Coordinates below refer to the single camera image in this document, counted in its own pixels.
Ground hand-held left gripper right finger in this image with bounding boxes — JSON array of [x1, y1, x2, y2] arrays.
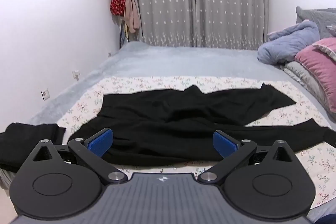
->
[[197, 131, 306, 185]]

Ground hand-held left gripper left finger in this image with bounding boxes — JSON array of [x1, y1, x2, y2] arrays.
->
[[20, 128, 128, 185]]

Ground black pants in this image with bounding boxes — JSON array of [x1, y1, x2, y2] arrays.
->
[[68, 84, 336, 165]]

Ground floral printed cloth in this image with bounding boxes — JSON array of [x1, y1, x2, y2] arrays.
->
[[56, 76, 336, 215]]

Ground folded black garment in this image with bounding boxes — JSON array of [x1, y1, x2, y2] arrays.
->
[[0, 123, 67, 172]]

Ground grey bed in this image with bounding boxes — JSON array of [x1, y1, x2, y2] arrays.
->
[[0, 42, 336, 224]]

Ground grey folded quilt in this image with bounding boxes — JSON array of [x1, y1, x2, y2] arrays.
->
[[282, 61, 336, 119]]

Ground dark curved rod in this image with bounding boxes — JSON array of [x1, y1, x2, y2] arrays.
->
[[119, 21, 130, 49]]

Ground blue-grey quilt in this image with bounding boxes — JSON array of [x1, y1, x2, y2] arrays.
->
[[257, 20, 321, 65]]

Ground pink pillow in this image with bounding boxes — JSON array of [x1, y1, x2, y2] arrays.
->
[[294, 38, 336, 112]]

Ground pink hanging garment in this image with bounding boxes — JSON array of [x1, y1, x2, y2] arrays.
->
[[123, 0, 141, 33]]

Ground grey pillow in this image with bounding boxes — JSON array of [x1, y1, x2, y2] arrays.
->
[[296, 6, 336, 38]]

